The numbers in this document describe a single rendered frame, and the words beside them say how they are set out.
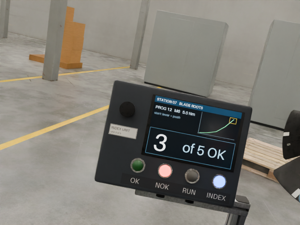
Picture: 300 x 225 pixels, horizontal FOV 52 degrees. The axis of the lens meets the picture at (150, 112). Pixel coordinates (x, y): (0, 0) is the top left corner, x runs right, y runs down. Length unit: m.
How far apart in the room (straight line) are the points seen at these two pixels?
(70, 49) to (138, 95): 8.17
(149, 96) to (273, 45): 6.01
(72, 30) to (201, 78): 3.58
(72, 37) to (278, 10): 7.98
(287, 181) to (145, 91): 0.76
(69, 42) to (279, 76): 5.28
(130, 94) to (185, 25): 7.70
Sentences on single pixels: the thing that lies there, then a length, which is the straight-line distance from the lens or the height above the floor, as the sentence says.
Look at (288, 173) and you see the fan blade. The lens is 1.21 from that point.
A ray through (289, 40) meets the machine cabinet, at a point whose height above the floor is 1.71.
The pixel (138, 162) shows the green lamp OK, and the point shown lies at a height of 1.12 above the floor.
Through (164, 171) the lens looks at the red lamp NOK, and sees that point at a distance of 0.56.
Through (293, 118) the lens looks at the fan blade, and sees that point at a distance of 1.50.
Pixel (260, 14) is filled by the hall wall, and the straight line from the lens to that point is 13.24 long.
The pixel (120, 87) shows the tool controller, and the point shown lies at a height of 1.24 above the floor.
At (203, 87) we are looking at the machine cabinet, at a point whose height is 0.27.
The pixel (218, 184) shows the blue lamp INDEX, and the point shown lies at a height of 1.11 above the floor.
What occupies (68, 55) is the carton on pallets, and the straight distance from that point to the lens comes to 8.71.
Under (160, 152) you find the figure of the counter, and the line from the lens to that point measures 0.57.
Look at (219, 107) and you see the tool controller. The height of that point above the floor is 1.24.
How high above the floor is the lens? 1.35
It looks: 14 degrees down
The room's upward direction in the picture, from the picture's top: 12 degrees clockwise
